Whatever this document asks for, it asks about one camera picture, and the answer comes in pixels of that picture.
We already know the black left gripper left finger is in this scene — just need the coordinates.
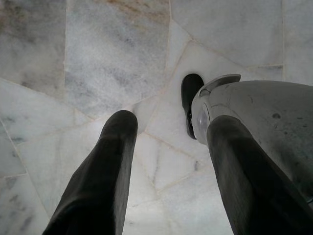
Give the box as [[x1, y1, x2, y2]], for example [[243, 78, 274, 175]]
[[43, 110, 138, 235]]

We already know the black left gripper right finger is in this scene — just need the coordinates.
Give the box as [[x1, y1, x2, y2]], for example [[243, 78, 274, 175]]
[[206, 116, 313, 235]]

